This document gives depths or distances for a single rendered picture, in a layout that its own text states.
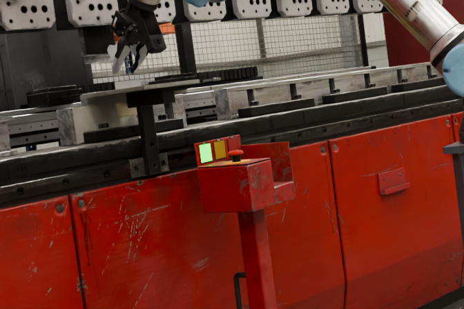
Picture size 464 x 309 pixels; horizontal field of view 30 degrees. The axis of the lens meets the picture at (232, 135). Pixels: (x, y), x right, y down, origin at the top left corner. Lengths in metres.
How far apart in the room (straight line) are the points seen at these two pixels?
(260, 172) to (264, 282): 0.29
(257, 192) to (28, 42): 1.03
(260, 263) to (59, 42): 1.08
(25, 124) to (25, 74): 0.36
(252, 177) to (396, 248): 1.01
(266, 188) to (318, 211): 0.55
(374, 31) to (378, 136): 7.31
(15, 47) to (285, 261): 1.07
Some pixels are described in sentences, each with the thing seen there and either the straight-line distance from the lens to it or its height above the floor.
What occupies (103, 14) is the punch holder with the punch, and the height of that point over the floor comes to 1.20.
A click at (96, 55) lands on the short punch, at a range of 2.34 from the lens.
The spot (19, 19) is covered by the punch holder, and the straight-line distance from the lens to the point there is 2.17.
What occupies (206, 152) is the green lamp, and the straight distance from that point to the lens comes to 2.23.
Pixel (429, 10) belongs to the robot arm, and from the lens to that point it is 1.88.
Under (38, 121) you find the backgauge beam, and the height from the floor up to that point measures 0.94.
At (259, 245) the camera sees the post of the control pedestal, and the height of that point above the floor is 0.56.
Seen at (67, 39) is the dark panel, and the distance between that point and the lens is 2.91.
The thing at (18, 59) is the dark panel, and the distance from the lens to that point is 2.80.
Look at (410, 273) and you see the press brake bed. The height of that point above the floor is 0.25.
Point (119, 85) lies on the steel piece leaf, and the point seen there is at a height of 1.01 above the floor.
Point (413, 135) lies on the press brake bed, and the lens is 3.11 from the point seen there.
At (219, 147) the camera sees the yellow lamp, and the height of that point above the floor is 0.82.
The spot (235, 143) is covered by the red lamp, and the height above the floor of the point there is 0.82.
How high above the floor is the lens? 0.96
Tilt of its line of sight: 3 degrees down
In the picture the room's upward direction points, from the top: 7 degrees counter-clockwise
